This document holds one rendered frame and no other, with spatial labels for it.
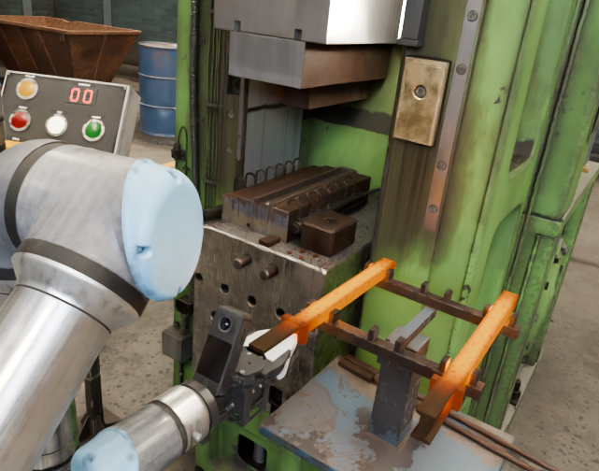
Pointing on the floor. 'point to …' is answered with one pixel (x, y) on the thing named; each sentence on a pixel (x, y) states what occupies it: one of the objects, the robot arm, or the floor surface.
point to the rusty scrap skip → (59, 46)
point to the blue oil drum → (157, 88)
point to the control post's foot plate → (95, 425)
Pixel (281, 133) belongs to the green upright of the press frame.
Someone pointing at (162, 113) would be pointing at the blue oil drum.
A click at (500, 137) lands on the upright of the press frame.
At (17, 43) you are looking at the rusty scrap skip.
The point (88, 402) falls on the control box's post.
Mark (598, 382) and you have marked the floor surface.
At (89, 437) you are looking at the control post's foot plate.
